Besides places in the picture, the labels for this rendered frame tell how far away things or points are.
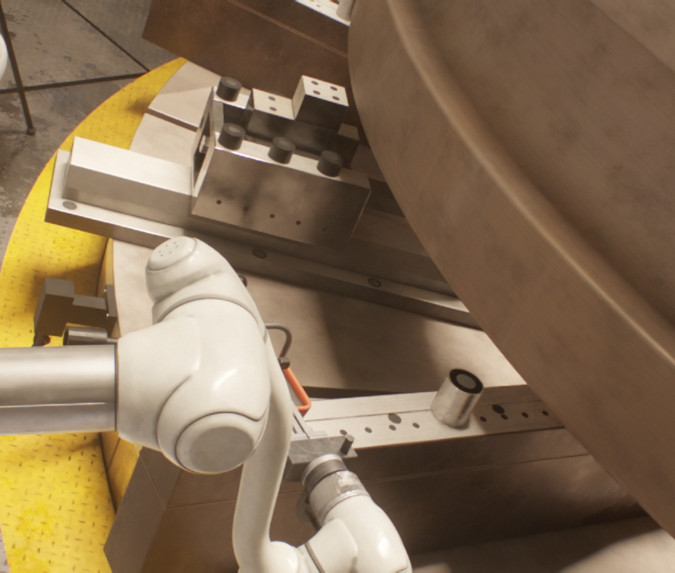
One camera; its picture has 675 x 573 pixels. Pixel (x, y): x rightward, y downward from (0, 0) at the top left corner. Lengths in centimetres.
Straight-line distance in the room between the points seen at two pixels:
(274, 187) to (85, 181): 51
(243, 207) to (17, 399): 192
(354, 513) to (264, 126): 156
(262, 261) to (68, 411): 202
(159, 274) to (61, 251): 228
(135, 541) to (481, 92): 123
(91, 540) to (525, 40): 151
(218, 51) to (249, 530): 279
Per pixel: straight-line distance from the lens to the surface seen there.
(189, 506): 225
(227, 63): 436
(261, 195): 321
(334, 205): 325
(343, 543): 188
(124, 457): 297
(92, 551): 291
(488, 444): 258
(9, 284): 357
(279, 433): 168
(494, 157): 257
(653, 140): 240
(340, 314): 337
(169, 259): 148
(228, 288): 148
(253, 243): 339
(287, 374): 225
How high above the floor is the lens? 214
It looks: 32 degrees down
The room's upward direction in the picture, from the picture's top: 24 degrees clockwise
